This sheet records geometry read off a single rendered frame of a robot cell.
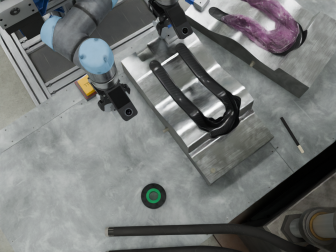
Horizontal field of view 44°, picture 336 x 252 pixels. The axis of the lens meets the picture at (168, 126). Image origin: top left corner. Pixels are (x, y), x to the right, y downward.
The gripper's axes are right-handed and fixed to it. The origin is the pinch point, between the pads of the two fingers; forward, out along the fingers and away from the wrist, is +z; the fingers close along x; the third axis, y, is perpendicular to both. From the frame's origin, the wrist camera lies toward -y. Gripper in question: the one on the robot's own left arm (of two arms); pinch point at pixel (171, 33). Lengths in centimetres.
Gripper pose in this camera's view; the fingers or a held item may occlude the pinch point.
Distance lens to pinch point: 143.1
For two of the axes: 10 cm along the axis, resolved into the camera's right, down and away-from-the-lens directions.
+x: -8.1, 5.7, -1.5
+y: -5.8, -7.8, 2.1
